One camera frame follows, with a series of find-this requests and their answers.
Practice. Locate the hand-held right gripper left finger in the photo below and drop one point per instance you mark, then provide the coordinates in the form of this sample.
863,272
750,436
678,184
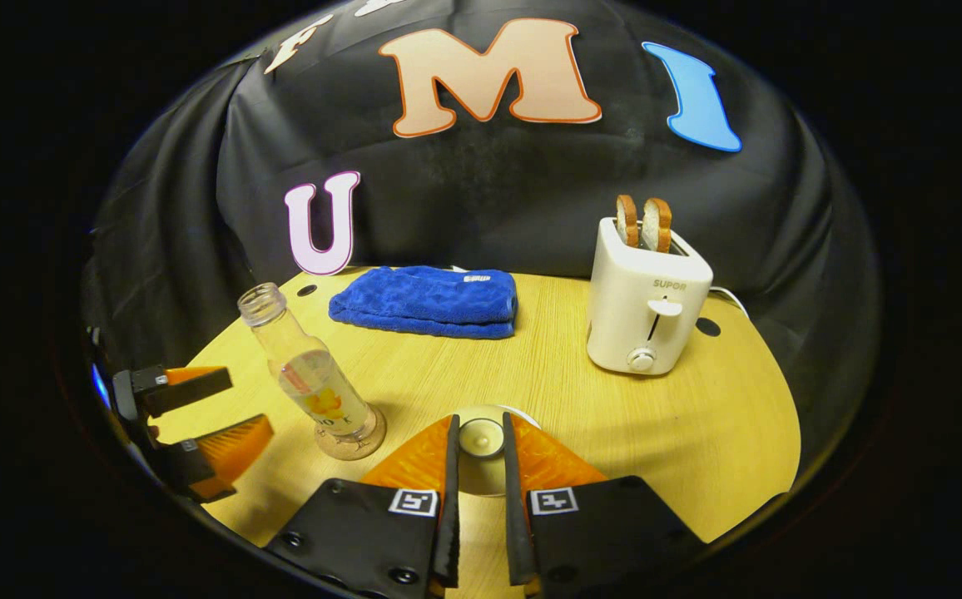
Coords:
450,516

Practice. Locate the white toaster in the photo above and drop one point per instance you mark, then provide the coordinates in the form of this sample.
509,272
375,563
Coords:
643,308

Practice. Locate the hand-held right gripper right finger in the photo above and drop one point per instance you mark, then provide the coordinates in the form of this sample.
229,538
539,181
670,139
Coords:
514,516

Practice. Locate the clear water bottle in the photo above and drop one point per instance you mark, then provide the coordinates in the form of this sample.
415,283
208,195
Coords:
314,383

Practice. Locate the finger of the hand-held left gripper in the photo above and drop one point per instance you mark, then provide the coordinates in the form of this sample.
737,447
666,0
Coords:
235,449
185,391

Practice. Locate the white teacup lid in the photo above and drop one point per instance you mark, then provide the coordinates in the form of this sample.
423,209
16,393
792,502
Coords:
481,438

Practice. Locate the blue folded towel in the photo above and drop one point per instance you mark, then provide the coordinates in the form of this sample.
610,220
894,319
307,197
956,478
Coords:
427,301

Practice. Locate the brown round coaster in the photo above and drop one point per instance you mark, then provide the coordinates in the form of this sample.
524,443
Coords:
364,449

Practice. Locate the black backdrop cloth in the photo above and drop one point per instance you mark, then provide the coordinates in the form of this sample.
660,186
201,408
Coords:
531,191

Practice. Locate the white teacup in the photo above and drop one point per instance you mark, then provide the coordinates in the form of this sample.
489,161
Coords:
524,415

